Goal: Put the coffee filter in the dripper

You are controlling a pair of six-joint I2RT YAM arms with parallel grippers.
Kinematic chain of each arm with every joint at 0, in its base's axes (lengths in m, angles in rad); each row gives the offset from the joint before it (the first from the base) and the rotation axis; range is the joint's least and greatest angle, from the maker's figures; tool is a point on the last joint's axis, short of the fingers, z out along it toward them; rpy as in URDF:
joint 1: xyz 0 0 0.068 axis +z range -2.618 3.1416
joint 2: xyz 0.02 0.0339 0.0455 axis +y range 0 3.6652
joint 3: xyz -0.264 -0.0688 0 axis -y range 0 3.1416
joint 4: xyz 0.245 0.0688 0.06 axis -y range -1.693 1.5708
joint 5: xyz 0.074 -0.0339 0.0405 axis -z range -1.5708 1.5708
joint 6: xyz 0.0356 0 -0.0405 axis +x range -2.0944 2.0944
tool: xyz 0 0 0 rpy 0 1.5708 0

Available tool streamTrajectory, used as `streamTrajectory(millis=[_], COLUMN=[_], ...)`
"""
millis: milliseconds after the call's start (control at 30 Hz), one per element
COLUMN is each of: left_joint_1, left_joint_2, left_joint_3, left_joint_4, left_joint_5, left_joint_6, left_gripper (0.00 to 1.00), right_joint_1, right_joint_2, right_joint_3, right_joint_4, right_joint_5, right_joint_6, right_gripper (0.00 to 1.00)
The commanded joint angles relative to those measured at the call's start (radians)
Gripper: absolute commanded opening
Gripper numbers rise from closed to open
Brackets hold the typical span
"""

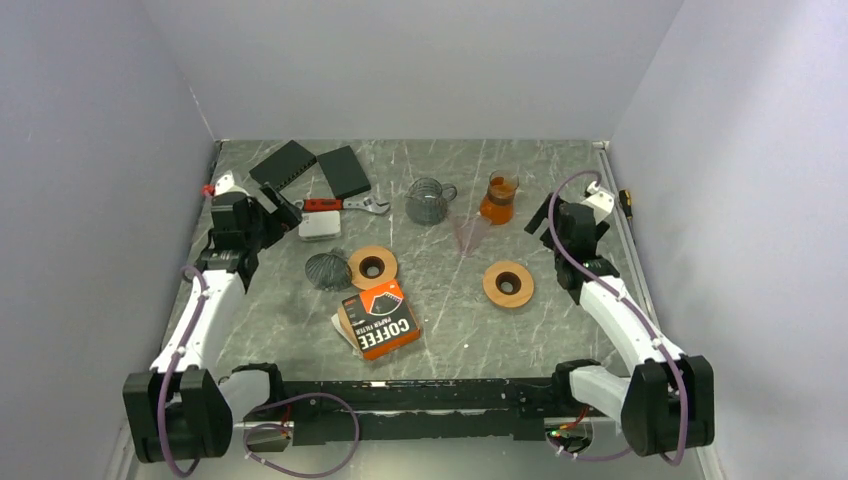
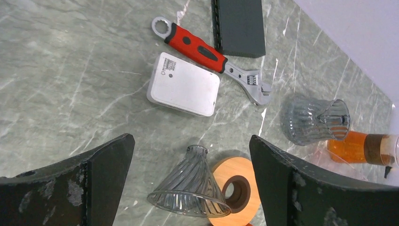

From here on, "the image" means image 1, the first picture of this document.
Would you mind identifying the orange glass carafe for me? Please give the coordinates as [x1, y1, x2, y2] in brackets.
[479, 170, 519, 225]

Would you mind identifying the orange coffee filter box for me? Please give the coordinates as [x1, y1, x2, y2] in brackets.
[331, 279, 422, 361]

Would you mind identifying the wooden dripper ring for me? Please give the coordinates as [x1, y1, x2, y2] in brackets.
[482, 260, 535, 311]
[347, 246, 399, 291]

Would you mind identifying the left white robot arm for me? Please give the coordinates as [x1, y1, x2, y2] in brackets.
[122, 174, 301, 466]

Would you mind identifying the black flat box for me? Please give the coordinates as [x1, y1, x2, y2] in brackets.
[317, 145, 372, 200]

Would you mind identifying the black network switch box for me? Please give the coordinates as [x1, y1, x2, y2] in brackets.
[249, 140, 317, 192]

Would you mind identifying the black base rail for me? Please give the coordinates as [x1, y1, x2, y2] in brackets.
[244, 377, 599, 446]

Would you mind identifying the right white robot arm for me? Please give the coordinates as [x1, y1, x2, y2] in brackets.
[524, 192, 715, 460]

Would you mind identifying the grey ribbed glass dripper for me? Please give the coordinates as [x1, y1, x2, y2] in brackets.
[304, 248, 353, 292]

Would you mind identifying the yellow black screwdriver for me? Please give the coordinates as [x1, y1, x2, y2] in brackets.
[618, 189, 633, 221]

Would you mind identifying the white square adapter box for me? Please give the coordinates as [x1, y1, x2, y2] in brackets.
[298, 211, 341, 242]

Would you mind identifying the red handled adjustable wrench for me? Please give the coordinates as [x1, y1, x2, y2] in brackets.
[294, 196, 390, 215]

